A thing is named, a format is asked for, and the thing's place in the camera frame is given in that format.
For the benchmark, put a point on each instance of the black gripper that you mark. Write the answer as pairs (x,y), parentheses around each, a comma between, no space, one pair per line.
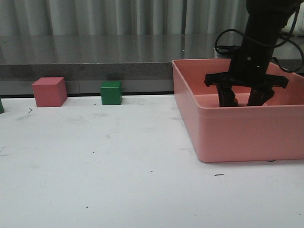
(247,68)

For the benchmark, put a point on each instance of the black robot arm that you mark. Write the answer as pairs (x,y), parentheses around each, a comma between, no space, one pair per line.
(266,20)

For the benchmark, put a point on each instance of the pink plastic bin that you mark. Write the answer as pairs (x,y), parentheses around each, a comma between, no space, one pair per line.
(274,131)

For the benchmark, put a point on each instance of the grey stone counter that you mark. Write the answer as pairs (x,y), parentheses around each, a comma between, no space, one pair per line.
(141,62)

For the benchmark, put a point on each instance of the green cube block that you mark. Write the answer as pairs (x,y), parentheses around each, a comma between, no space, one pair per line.
(111,92)

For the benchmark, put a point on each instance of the pink cube block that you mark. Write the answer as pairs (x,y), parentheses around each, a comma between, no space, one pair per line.
(49,91)

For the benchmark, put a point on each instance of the green block at left edge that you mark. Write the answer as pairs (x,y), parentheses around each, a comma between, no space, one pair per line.
(1,107)

